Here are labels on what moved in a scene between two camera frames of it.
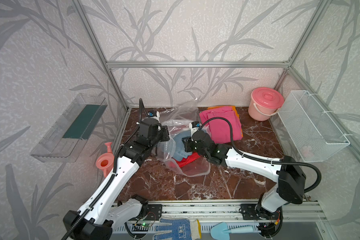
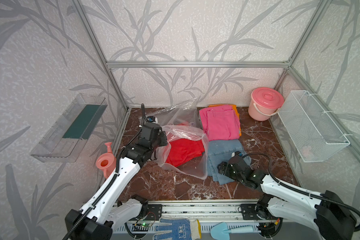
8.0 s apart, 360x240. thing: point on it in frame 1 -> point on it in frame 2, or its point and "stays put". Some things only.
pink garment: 219,129 stays put
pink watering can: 105,161 stays put
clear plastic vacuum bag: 172,154 stays put
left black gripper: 163,129 stays put
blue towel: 179,152 -> 222,150
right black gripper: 188,140 -> 222,164
